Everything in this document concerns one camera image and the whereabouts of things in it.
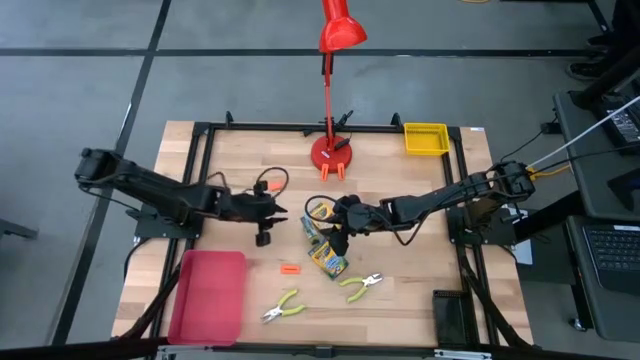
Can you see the black mesh bin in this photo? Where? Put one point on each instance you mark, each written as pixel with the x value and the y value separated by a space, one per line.
pixel 451 317

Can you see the black frame crossbar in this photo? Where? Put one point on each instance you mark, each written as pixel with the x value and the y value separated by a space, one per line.
pixel 75 350

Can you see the person's leg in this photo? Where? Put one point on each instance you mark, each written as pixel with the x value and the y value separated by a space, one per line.
pixel 627 20

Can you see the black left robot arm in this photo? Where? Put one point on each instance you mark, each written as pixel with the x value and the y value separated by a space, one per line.
pixel 150 187

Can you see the black side desk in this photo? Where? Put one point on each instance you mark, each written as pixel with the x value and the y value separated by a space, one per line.
pixel 590 190

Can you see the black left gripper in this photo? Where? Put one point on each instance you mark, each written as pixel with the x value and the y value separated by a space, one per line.
pixel 245 207

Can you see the black table frame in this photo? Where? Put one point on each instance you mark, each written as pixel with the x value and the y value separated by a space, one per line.
pixel 275 128

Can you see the black furniture foot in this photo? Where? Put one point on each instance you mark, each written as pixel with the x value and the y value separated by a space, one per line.
pixel 15 229

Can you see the grey equipment cart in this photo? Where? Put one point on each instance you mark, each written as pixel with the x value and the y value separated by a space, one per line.
pixel 615 320

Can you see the dark grey laptop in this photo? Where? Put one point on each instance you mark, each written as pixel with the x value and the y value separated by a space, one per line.
pixel 612 250

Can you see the orange rubber eraser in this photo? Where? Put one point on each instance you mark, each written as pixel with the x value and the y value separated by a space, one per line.
pixel 324 173
pixel 341 172
pixel 290 269
pixel 275 186

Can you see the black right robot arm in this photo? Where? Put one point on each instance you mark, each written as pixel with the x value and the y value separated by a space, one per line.
pixel 435 200

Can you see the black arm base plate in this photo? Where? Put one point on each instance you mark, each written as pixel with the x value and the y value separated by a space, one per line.
pixel 150 227
pixel 495 235

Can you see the pink plastic tray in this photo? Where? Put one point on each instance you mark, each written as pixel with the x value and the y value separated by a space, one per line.
pixel 207 300

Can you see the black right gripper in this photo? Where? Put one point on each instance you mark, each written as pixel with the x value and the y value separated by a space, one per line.
pixel 362 216

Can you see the yellow plastic basket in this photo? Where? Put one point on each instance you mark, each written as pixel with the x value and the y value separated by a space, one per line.
pixel 426 140

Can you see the red desk lamp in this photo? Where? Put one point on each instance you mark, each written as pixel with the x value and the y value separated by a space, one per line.
pixel 331 155

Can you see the yellow green crayon box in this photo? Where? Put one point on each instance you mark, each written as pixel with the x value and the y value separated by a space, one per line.
pixel 322 212
pixel 327 261
pixel 310 231

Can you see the black laptop on desk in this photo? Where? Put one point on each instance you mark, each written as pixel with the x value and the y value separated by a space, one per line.
pixel 625 122

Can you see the person's shoe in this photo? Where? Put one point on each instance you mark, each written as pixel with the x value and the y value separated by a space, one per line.
pixel 599 41
pixel 582 71

